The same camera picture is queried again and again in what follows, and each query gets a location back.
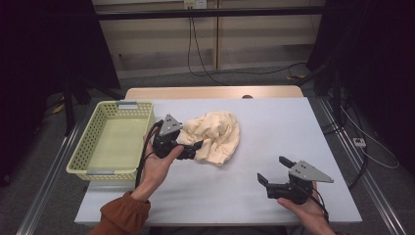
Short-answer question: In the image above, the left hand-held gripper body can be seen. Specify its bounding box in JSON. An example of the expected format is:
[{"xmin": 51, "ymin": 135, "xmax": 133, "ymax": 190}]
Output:
[{"xmin": 152, "ymin": 113, "xmax": 197, "ymax": 161}]

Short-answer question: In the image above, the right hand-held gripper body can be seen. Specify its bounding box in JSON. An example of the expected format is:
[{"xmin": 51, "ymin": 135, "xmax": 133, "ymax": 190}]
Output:
[{"xmin": 265, "ymin": 160, "xmax": 335, "ymax": 206}]

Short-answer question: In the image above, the cream cloth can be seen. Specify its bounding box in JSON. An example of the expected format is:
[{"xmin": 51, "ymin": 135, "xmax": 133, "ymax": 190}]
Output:
[{"xmin": 177, "ymin": 111, "xmax": 242, "ymax": 166}]

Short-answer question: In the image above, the pale green plastic basket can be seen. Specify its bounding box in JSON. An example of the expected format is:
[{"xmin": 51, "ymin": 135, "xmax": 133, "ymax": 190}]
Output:
[{"xmin": 66, "ymin": 100, "xmax": 156, "ymax": 182}]

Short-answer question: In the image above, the person's right hand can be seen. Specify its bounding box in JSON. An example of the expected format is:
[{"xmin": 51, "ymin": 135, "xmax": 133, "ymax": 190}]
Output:
[{"xmin": 277, "ymin": 182, "xmax": 337, "ymax": 235}]

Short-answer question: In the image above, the person's left hand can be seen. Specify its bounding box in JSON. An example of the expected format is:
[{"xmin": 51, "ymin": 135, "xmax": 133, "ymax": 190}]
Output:
[{"xmin": 130, "ymin": 127, "xmax": 185, "ymax": 204}]

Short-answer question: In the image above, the white table mat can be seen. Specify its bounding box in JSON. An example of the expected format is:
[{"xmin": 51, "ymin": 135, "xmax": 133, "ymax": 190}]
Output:
[{"xmin": 73, "ymin": 97, "xmax": 363, "ymax": 227}]

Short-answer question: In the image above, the wooden table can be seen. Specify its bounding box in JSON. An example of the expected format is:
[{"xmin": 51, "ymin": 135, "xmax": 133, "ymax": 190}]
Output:
[{"xmin": 124, "ymin": 85, "xmax": 304, "ymax": 101}]

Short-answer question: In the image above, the black tripod stand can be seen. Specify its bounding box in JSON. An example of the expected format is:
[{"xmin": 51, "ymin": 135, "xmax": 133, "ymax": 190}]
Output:
[
  {"xmin": 61, "ymin": 73, "xmax": 125, "ymax": 137},
  {"xmin": 287, "ymin": 58, "xmax": 347, "ymax": 129}
]

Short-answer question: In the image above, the black horizontal bar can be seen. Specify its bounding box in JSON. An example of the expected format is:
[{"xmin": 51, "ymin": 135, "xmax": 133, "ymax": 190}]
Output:
[{"xmin": 95, "ymin": 5, "xmax": 327, "ymax": 22}]

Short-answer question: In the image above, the black curtain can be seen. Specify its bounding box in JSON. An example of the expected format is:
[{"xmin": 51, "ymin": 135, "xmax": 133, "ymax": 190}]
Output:
[
  {"xmin": 305, "ymin": 0, "xmax": 415, "ymax": 168},
  {"xmin": 0, "ymin": 0, "xmax": 122, "ymax": 188}
]

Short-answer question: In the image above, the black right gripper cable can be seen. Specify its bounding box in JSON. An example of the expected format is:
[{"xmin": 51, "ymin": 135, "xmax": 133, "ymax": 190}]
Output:
[{"xmin": 306, "ymin": 185, "xmax": 330, "ymax": 223}]

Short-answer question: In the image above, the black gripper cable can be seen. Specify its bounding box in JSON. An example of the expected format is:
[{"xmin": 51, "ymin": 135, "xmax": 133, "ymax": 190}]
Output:
[
  {"xmin": 134, "ymin": 118, "xmax": 164, "ymax": 189},
  {"xmin": 306, "ymin": 185, "xmax": 330, "ymax": 223}
]

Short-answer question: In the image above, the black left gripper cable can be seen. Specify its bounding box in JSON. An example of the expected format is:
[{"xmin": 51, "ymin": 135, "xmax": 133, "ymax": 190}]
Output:
[{"xmin": 134, "ymin": 118, "xmax": 164, "ymax": 189}]

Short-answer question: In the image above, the black floor cable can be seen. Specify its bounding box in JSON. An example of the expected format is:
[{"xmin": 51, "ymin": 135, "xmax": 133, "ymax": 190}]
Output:
[{"xmin": 321, "ymin": 120, "xmax": 370, "ymax": 191}]

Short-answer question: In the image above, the aluminium floor rail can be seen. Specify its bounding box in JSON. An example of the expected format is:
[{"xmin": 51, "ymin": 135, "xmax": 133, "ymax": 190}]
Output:
[
  {"xmin": 15, "ymin": 119, "xmax": 83, "ymax": 235},
  {"xmin": 317, "ymin": 97, "xmax": 408, "ymax": 235}
]

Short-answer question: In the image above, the black hanging wall cable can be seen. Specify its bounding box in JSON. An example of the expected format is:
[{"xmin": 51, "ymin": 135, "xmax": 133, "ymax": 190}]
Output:
[{"xmin": 187, "ymin": 17, "xmax": 308, "ymax": 86}]

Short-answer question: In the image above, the white floor cable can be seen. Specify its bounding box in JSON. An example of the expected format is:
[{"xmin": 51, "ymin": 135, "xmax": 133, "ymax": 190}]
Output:
[{"xmin": 340, "ymin": 104, "xmax": 401, "ymax": 170}]

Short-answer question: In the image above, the white wall outlet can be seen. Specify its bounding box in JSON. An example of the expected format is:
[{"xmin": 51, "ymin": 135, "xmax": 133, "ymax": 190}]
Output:
[{"xmin": 183, "ymin": 0, "xmax": 208, "ymax": 10}]

